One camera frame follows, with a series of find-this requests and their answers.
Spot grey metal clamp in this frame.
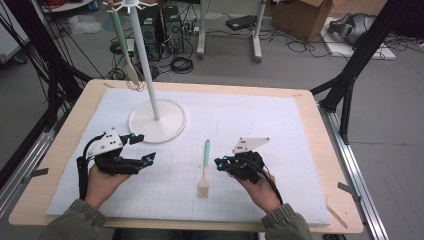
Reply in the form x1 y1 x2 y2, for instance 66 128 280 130
337 181 363 203
21 167 50 185

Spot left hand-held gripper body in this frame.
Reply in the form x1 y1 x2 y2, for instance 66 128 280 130
86 127 145 177

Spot pastry brush with green handle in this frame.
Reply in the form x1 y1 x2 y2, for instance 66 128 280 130
196 139 212 199

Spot beige spatula with green handle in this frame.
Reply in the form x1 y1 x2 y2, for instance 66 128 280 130
109 8 141 87

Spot person's right hand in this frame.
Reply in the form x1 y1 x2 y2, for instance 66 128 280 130
236 171 283 214

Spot aluminium rail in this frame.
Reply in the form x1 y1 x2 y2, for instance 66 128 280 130
0 109 68 218
318 103 391 240

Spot left hand-held gripper black cable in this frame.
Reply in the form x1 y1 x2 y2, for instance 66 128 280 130
76 133 106 201

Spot white floor board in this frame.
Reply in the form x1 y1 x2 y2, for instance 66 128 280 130
321 16 398 61

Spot white rolling stand frame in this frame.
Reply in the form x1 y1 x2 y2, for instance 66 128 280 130
195 0 268 64

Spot person's left hand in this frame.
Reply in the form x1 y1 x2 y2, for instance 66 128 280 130
84 164 131 209

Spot white hook stand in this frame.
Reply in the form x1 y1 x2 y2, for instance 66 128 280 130
102 0 188 145

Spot coiled black cable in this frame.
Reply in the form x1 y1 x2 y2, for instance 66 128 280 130
170 56 195 75

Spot black flat device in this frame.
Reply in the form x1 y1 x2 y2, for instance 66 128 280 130
225 14 258 32

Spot black metal frame post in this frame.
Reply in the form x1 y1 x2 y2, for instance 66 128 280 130
309 0 424 145
3 0 93 129

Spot white grid mat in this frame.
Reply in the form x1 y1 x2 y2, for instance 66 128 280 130
46 87 332 226

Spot black computer tower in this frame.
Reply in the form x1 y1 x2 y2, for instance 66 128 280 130
162 5 185 54
138 6 164 62

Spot right hand-held gripper black cable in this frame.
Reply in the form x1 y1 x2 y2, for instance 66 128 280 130
244 158 284 205

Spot clear plastic bag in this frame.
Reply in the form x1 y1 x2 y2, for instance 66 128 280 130
68 14 104 36

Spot hand-held gripper black cable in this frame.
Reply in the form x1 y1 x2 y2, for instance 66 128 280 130
244 158 284 205
76 133 106 201

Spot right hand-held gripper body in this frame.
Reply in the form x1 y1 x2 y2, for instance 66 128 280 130
224 137 272 185

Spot cardboard box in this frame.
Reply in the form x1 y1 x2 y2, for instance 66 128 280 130
270 0 334 43

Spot wire whisk with brown handle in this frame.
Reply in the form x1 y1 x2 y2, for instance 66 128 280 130
107 1 147 93

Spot person's dark trousers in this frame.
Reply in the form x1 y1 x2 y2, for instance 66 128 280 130
113 228 259 240

